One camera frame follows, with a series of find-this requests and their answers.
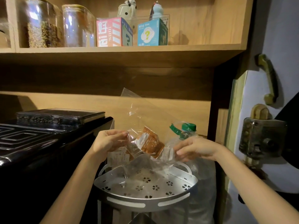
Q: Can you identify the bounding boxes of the spotted dog figurine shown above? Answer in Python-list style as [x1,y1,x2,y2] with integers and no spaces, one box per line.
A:
[117,0,137,33]

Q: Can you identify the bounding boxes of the empty glass jar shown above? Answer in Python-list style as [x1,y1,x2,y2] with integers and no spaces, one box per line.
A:
[62,4,96,47]

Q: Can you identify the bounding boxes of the person's right forearm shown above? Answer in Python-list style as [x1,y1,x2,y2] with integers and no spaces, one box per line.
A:
[214,143,299,224]

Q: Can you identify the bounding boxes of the white snack packet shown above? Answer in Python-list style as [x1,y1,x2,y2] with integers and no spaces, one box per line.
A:
[161,147,175,161]
[108,147,134,166]

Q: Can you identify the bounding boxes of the orange snack packet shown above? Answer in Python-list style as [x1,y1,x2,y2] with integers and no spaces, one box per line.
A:
[136,126,165,159]

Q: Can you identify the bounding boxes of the large clear water bottle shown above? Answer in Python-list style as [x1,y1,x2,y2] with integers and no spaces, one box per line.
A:
[154,123,216,224]

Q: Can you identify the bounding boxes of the black coffee machine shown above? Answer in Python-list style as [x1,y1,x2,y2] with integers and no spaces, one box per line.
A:
[0,108,114,224]

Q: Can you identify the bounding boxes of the metal door lock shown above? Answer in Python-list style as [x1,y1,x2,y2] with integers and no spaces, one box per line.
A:
[239,104,288,167]

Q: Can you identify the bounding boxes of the person's right hand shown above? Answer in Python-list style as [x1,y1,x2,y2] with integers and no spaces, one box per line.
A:
[174,137,225,162]

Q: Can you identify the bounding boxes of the silver perforated corner rack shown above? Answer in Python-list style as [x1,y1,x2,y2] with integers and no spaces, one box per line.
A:
[94,159,198,224]

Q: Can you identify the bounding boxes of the person's left forearm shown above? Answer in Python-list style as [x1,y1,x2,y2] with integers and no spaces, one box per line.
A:
[40,149,104,224]

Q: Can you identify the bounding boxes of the blue penguin figurine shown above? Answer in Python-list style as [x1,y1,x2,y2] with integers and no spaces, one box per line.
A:
[150,0,164,21]

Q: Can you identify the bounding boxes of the clear plastic bag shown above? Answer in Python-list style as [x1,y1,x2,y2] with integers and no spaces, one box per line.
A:
[107,88,199,182]

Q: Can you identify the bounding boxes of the door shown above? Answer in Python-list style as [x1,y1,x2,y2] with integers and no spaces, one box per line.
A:
[225,0,299,224]

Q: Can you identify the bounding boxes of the glass jar with grains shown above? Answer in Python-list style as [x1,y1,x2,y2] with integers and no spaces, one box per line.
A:
[23,0,63,48]

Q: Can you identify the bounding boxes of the person's left hand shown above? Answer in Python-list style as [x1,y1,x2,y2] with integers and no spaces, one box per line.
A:
[91,130,129,159]

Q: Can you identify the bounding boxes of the door handle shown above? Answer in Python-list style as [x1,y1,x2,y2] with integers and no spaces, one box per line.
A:
[258,54,278,105]

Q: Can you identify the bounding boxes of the wooden shelf unit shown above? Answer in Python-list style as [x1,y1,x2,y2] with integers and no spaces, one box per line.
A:
[0,0,254,147]

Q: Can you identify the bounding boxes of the pink striped box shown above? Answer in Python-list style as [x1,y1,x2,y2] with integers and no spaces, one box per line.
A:
[96,17,133,47]

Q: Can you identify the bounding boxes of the blue box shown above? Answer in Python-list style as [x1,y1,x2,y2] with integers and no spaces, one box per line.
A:
[137,18,168,46]

